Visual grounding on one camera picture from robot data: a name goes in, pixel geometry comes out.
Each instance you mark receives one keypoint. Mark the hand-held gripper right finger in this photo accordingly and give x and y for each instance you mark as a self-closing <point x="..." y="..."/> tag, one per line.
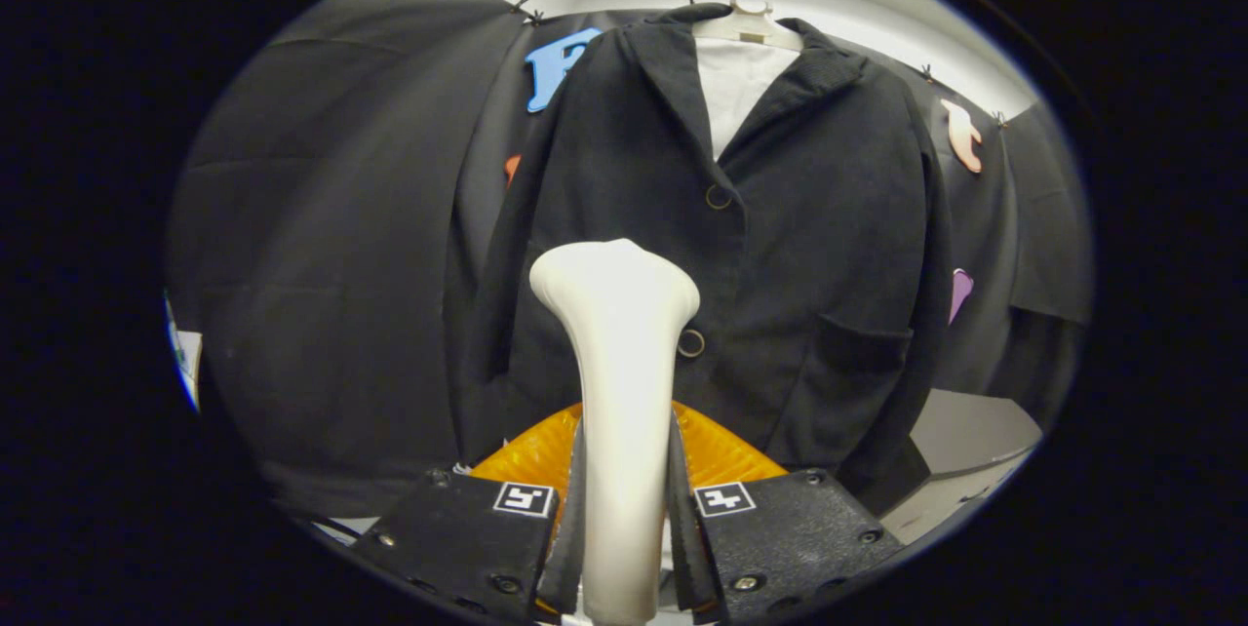
<point x="682" y="548"/>

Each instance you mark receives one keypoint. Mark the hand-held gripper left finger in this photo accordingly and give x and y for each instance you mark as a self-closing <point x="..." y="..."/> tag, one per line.
<point x="567" y="548"/>

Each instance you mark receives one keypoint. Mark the white garment steamer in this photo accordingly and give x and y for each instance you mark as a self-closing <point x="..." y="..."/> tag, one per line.
<point x="619" y="363"/>

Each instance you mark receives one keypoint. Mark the black suit jacket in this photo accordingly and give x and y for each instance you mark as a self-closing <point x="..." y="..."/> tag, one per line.
<point x="829" y="246"/>

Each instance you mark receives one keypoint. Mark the white shirt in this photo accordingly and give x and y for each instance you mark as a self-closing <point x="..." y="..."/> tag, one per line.
<point x="736" y="90"/>

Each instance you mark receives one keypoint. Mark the white clothes hanger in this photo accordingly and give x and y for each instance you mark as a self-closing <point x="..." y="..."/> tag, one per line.
<point x="751" y="21"/>

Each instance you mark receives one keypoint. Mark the grey cabinet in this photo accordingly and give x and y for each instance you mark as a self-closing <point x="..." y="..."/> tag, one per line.
<point x="965" y="431"/>

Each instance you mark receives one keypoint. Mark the black backdrop cloth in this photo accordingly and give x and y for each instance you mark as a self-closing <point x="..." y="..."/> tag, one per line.
<point x="322" y="265"/>

